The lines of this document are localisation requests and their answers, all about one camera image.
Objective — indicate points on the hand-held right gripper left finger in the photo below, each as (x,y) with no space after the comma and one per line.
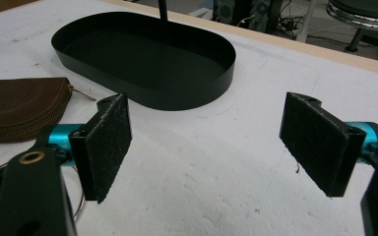
(103,144)

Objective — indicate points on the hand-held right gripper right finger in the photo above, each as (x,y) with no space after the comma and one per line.
(315,141)

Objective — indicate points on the brown leather zip pouch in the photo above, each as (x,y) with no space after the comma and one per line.
(19,105)

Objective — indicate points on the black oval metal tray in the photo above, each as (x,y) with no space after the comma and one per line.
(151,62)

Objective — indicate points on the white table leg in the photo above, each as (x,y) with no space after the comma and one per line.
(307,19)

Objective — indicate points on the chrome swivel stool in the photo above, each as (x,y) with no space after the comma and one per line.
(361,18)

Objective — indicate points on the dark equipment rack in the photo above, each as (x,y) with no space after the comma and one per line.
(242,13)

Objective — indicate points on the black stand pole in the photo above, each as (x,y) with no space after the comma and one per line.
(163,10)

